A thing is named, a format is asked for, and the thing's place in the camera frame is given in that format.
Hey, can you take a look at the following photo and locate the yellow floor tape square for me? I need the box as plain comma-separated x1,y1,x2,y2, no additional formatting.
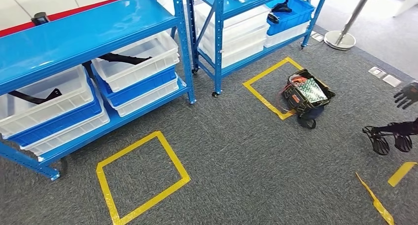
355,161,418,225

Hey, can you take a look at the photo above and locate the black tool bag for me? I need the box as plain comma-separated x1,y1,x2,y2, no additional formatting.
281,69,336,129

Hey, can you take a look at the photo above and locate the blue metal shelf rack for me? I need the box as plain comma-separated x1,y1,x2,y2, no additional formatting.
185,0,330,98
0,0,197,182

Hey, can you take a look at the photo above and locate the green patterned box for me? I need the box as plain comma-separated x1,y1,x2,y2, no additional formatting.
295,78,328,103

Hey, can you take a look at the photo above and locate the blue plastic tray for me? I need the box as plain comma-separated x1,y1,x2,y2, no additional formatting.
265,0,316,36

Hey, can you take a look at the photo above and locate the silver stanchion post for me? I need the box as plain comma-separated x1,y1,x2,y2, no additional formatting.
324,0,376,51

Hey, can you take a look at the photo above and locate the black humanoid robot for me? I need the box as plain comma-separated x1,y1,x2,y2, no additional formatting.
361,80,418,156

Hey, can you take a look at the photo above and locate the black curved plastic part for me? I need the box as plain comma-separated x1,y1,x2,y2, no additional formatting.
8,88,63,105
98,53,153,66

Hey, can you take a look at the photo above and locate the red cable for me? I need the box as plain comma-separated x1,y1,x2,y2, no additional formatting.
278,75,308,114

